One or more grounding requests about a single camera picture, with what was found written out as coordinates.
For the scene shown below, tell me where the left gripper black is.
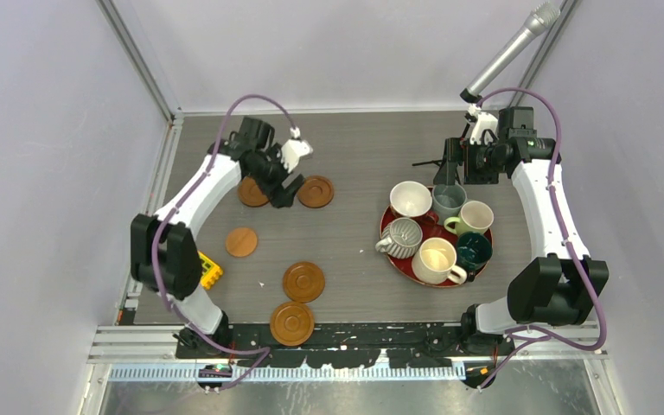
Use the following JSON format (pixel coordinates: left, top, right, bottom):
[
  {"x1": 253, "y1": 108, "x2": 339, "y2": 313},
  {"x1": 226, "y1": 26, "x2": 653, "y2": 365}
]
[{"x1": 249, "y1": 145, "x2": 306, "y2": 209}]

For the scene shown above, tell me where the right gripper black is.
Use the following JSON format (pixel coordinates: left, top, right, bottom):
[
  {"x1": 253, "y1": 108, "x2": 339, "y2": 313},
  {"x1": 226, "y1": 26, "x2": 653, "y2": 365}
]
[{"x1": 433, "y1": 137, "x2": 505, "y2": 185}]

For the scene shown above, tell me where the brown ringed wooden coaster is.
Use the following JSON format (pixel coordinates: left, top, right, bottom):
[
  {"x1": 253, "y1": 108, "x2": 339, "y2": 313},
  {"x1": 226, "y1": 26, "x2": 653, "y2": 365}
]
[
  {"x1": 269, "y1": 302, "x2": 315, "y2": 347},
  {"x1": 297, "y1": 176, "x2": 335, "y2": 208},
  {"x1": 237, "y1": 176, "x2": 269, "y2": 208},
  {"x1": 282, "y1": 261, "x2": 325, "y2": 303}
]

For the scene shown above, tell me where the small wooden coaster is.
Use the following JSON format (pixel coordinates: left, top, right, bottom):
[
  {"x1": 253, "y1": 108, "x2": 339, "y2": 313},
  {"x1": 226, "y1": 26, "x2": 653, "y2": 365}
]
[{"x1": 225, "y1": 227, "x2": 259, "y2": 258}]

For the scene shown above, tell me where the grey striped ribbed cup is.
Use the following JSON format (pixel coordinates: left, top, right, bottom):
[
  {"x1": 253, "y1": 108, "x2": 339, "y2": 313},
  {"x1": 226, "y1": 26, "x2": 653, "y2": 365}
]
[{"x1": 374, "y1": 218, "x2": 423, "y2": 259}]

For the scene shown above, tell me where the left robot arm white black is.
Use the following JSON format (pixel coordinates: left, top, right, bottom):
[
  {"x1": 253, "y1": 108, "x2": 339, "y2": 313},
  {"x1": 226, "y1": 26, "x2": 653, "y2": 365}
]
[{"x1": 130, "y1": 117, "x2": 313, "y2": 358}]

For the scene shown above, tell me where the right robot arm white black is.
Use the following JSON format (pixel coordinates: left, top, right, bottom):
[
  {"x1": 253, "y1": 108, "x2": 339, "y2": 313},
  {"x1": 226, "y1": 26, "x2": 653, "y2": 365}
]
[{"x1": 433, "y1": 104, "x2": 609, "y2": 355}]

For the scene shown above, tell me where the grey blue cup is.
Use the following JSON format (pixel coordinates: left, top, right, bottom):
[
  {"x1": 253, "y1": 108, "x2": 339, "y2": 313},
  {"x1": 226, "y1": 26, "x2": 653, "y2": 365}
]
[{"x1": 431, "y1": 183, "x2": 468, "y2": 225}]

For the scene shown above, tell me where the white cup red outside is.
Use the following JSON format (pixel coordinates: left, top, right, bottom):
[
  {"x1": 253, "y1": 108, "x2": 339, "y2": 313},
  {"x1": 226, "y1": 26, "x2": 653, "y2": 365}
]
[{"x1": 389, "y1": 181, "x2": 438, "y2": 225}]

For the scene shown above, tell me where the light green cup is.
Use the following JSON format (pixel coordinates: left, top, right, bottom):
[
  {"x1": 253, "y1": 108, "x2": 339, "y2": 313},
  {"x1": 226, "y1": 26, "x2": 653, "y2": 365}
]
[{"x1": 443, "y1": 201, "x2": 495, "y2": 236}]

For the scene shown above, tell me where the dark teal cup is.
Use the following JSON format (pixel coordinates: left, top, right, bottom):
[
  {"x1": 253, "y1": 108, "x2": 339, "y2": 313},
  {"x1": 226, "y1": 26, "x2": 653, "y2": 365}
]
[{"x1": 456, "y1": 232, "x2": 493, "y2": 271}]

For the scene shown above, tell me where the yellow toy block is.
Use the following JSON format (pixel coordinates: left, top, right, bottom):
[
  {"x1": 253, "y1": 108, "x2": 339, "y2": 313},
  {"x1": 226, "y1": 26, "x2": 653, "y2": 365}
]
[{"x1": 198, "y1": 252, "x2": 224, "y2": 291}]

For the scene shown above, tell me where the silver microphone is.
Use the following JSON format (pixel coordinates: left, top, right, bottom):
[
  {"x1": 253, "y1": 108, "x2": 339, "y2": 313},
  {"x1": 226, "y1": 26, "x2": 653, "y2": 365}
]
[{"x1": 460, "y1": 1, "x2": 560, "y2": 104}]

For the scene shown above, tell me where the large cream mug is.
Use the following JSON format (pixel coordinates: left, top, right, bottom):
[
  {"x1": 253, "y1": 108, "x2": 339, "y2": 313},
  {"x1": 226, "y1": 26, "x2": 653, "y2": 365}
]
[{"x1": 412, "y1": 238, "x2": 468, "y2": 285}]

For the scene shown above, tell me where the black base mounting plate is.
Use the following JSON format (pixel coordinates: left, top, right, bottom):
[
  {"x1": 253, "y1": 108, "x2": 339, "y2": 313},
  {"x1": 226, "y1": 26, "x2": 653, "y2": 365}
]
[{"x1": 174, "y1": 322, "x2": 516, "y2": 370}]

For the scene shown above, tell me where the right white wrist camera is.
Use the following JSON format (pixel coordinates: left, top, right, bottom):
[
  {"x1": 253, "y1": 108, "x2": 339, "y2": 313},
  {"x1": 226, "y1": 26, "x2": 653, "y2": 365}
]
[{"x1": 465, "y1": 104, "x2": 498, "y2": 145}]

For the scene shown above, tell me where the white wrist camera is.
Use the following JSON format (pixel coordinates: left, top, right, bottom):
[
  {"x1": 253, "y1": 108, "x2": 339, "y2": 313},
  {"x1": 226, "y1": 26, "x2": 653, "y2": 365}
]
[
  {"x1": 280, "y1": 126, "x2": 313, "y2": 173},
  {"x1": 465, "y1": 104, "x2": 498, "y2": 145}
]

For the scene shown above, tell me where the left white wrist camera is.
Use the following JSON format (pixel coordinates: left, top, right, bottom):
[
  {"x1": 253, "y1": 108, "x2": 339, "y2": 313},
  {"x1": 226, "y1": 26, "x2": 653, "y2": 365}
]
[{"x1": 280, "y1": 126, "x2": 313, "y2": 173}]

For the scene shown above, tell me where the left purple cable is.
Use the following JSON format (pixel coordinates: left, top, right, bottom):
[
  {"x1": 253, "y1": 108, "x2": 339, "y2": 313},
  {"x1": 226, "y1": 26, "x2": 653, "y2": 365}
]
[{"x1": 151, "y1": 93, "x2": 299, "y2": 392}]

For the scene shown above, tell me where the aluminium front rail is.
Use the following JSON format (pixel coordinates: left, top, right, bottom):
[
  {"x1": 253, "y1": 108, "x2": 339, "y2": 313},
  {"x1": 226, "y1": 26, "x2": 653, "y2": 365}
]
[{"x1": 86, "y1": 325, "x2": 610, "y2": 364}]

